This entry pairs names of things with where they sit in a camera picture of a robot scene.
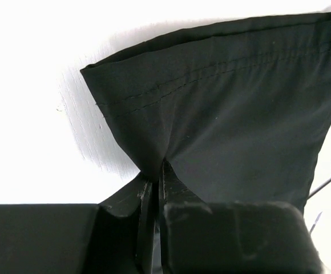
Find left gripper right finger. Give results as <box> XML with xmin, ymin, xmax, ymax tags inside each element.
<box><xmin>159</xmin><ymin>162</ymin><xmax>323</xmax><ymax>273</ymax></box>

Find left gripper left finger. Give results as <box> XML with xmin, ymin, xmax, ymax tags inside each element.
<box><xmin>0</xmin><ymin>175</ymin><xmax>154</xmax><ymax>273</ymax></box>

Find black trousers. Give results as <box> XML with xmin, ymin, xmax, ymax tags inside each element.
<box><xmin>81</xmin><ymin>13</ymin><xmax>331</xmax><ymax>210</ymax></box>

